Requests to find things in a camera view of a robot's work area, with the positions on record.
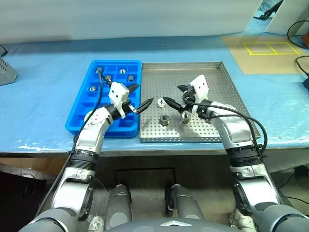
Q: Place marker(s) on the perforated metal tray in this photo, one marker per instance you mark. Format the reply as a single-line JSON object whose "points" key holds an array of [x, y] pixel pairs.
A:
{"points": [[169, 82]]}

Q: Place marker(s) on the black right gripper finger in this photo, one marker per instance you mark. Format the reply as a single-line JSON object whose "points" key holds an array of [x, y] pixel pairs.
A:
{"points": [[183, 89], [173, 104]]}

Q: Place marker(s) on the white robot foot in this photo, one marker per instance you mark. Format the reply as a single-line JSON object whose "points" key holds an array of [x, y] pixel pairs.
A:
{"points": [[96, 222], [241, 220]]}

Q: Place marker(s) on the grey rounded right leg cover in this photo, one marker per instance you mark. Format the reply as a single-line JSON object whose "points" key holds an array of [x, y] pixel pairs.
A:
{"points": [[186, 205]]}

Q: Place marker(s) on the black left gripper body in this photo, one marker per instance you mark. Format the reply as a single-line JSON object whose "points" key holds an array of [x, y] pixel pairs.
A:
{"points": [[130, 108]]}

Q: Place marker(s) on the red object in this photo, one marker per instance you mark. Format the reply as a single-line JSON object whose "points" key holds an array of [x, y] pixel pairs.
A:
{"points": [[306, 39]]}

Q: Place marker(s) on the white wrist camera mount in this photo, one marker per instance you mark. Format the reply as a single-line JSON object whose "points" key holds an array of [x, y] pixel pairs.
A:
{"points": [[200, 87], [118, 93]]}

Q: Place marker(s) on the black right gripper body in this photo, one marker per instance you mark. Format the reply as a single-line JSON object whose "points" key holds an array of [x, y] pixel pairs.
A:
{"points": [[190, 93]]}

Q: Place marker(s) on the white left robot foot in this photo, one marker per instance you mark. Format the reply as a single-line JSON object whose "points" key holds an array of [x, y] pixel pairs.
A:
{"points": [[96, 222]]}

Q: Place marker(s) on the blue compartment tray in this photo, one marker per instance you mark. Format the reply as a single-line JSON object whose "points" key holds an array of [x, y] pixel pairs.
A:
{"points": [[82, 106]]}

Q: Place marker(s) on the grey robot chest cover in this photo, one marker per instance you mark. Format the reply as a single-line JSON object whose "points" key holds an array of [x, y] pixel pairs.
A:
{"points": [[166, 226]]}

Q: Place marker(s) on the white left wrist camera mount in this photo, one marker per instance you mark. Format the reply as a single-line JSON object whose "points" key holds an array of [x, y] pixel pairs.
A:
{"points": [[118, 93]]}

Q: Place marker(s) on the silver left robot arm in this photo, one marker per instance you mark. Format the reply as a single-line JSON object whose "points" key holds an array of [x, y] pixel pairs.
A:
{"points": [[89, 135]]}

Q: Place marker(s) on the grey perforated metal box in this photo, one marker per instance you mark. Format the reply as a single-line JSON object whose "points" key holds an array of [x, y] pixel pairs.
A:
{"points": [[6, 75]]}

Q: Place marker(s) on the brown table mat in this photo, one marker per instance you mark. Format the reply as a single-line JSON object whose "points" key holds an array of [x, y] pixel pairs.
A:
{"points": [[265, 62]]}

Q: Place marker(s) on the metal nut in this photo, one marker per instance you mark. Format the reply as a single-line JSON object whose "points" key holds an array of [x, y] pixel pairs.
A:
{"points": [[160, 102], [164, 119], [186, 117]]}

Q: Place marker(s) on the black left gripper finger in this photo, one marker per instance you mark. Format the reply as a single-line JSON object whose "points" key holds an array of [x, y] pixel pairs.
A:
{"points": [[145, 106], [134, 88]]}

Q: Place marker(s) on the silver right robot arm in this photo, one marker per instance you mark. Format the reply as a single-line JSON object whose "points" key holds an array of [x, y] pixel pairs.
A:
{"points": [[236, 130]]}

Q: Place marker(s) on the white right robot foot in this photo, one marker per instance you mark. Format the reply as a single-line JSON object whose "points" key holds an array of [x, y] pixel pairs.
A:
{"points": [[241, 220]]}

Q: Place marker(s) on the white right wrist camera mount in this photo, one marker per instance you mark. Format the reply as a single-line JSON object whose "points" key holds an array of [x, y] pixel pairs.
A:
{"points": [[200, 87]]}

